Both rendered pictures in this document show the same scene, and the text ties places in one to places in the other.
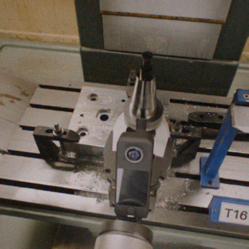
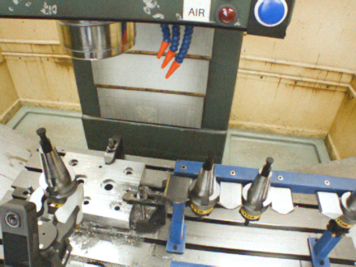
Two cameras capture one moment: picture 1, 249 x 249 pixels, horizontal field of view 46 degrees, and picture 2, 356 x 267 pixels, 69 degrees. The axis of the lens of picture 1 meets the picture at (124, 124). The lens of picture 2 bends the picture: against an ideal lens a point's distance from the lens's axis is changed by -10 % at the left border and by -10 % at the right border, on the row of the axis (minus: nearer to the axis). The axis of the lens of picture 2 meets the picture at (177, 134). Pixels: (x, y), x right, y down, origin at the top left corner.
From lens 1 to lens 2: 22 cm
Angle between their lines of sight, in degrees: 11
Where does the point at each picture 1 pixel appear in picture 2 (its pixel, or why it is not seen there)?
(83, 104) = not seen: hidden behind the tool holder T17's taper
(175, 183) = (142, 247)
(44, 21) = (61, 91)
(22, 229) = not seen: outside the picture
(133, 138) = (11, 205)
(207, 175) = (172, 241)
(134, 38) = (126, 108)
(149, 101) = (53, 171)
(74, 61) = not seen: hidden behind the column
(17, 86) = (28, 150)
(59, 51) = (74, 117)
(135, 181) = (17, 244)
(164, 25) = (151, 97)
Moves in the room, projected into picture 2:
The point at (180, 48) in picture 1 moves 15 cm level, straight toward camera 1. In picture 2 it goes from (170, 117) to (161, 140)
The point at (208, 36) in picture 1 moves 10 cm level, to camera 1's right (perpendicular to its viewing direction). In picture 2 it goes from (193, 108) to (217, 109)
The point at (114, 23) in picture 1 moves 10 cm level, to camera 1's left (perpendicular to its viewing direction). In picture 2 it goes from (107, 95) to (85, 95)
